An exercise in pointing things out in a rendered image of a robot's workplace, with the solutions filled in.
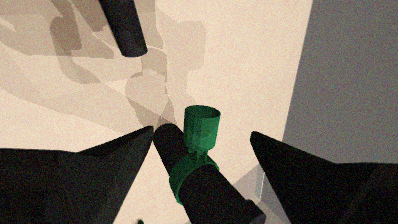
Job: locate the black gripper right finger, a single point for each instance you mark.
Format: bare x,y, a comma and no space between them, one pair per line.
313,190

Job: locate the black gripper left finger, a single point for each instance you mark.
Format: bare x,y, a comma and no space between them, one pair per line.
90,185

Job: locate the long black tube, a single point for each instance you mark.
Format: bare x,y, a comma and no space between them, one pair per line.
125,25

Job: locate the black cylinder with cap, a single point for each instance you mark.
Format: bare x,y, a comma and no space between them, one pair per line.
206,195

